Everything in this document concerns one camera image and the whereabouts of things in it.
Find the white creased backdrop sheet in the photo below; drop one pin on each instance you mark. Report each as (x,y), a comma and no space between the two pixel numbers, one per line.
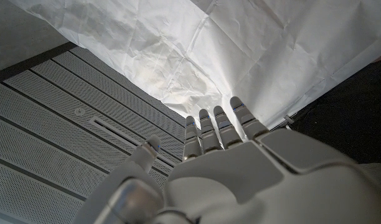
(224,56)

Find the round ceiling sensor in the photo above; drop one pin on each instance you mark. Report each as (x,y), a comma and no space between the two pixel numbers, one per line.
(79,111)

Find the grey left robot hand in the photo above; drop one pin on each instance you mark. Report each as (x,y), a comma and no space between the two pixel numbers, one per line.
(240,183)

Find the ceiling air vent slot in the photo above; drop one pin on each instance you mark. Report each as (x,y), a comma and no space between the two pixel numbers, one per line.
(115,130)

